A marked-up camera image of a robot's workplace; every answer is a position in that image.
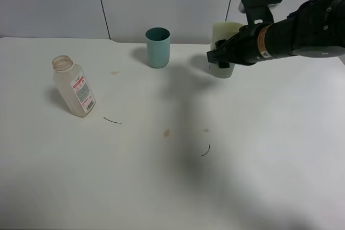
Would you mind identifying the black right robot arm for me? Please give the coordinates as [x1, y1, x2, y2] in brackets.
[207, 0, 344, 68]

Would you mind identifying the pale green plastic cup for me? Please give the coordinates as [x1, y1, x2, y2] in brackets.
[209, 22, 243, 79]

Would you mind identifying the clear plastic drink bottle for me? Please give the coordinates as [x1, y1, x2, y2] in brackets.
[52, 55, 96, 118]

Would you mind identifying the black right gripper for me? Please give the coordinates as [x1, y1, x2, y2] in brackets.
[206, 24, 270, 68]

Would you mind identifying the teal plastic cup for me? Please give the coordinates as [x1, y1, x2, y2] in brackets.
[145, 27, 170, 68]

